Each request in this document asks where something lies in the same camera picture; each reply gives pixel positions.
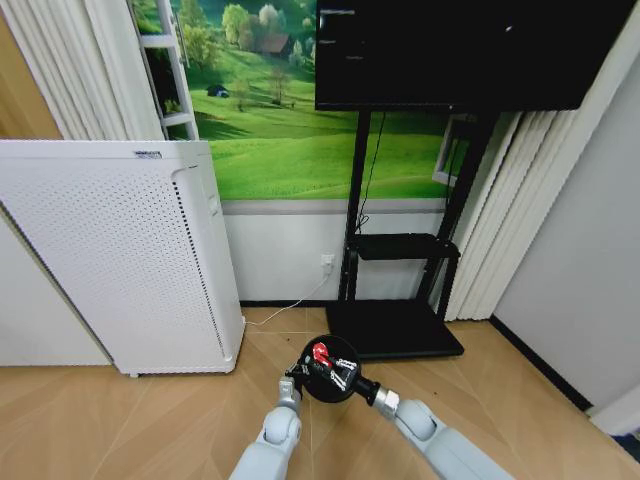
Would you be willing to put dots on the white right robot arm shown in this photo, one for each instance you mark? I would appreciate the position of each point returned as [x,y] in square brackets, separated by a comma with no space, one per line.
[435,440]

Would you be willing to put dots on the black stand base plate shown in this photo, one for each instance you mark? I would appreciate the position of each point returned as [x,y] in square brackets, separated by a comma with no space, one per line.
[395,330]

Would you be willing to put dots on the white cabinet side panel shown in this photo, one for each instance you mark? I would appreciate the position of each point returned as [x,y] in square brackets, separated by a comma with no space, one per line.
[40,310]

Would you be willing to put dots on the black baseboard strip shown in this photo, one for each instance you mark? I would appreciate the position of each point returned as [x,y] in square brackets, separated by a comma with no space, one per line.
[540,362]

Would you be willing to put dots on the black round trash bin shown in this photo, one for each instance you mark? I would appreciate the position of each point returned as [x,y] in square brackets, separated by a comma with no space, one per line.
[327,392]

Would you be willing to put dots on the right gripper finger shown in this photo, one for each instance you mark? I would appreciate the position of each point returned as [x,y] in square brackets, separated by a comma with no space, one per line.
[340,382]
[345,363]

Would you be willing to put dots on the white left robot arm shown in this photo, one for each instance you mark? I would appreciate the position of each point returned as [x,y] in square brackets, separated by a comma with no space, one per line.
[274,440]

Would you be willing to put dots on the white pleated curtain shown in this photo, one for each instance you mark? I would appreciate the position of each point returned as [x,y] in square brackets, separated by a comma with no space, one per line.
[85,65]
[505,210]

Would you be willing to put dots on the white perforated air purifier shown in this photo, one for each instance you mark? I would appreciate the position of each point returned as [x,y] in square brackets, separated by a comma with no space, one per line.
[125,260]

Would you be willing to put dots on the black stand shelf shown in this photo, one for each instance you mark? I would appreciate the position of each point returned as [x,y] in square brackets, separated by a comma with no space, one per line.
[405,246]

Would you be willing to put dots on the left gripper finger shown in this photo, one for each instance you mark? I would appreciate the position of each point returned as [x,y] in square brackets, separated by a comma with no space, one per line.
[291,371]
[306,363]

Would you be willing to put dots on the black television stand frame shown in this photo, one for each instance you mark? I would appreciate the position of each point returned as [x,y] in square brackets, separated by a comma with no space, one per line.
[356,200]

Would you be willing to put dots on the green landscape wall poster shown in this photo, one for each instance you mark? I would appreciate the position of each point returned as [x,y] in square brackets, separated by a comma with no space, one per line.
[280,145]

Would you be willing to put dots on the red garbage piece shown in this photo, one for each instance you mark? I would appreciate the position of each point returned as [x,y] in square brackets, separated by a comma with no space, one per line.
[318,352]

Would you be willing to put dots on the black television screen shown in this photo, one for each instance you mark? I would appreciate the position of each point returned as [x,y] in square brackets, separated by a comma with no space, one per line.
[450,55]

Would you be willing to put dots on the white wall socket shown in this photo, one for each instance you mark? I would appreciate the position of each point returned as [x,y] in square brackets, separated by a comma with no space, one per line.
[327,260]

